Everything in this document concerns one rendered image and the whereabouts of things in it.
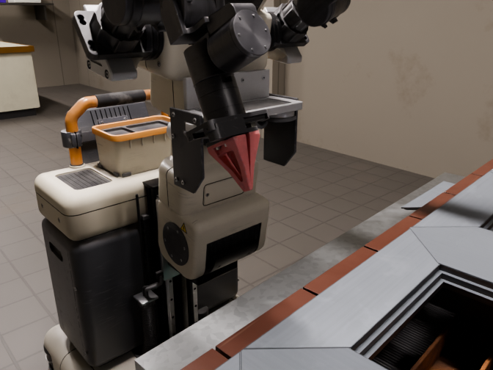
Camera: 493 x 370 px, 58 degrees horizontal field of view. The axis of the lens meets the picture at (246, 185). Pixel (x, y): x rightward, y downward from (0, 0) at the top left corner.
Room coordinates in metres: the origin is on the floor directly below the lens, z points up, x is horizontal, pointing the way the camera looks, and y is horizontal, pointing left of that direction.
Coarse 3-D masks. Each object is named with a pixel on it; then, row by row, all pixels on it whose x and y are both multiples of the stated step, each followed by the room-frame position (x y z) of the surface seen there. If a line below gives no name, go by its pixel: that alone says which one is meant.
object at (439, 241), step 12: (432, 228) 0.74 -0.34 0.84; (444, 228) 0.74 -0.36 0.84; (456, 228) 0.74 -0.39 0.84; (468, 228) 0.74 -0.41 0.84; (420, 240) 0.69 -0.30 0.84; (432, 240) 0.69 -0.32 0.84; (444, 240) 0.69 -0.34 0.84; (456, 240) 0.69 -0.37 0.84; (432, 252) 0.65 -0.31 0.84; (444, 252) 0.65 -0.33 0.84
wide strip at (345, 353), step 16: (256, 352) 0.42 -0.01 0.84; (272, 352) 0.42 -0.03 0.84; (288, 352) 0.42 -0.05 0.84; (304, 352) 0.42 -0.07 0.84; (320, 352) 0.42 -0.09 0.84; (336, 352) 0.42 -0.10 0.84; (352, 352) 0.42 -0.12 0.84; (256, 368) 0.39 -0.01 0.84; (272, 368) 0.39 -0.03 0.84; (288, 368) 0.39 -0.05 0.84; (304, 368) 0.39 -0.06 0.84; (320, 368) 0.39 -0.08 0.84; (336, 368) 0.39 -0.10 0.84; (352, 368) 0.39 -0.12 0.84; (368, 368) 0.39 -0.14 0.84; (384, 368) 0.39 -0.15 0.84
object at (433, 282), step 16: (432, 272) 0.59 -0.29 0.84; (448, 272) 0.60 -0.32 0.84; (416, 288) 0.55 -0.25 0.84; (432, 288) 0.58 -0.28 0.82; (448, 288) 0.59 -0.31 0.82; (464, 288) 0.58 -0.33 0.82; (480, 288) 0.57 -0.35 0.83; (400, 304) 0.52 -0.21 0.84; (416, 304) 0.54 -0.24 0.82; (384, 320) 0.49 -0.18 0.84; (400, 320) 0.50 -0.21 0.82; (368, 336) 0.46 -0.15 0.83; (384, 336) 0.47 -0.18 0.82; (240, 352) 0.42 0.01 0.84; (368, 352) 0.44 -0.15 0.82; (240, 368) 0.39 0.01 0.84
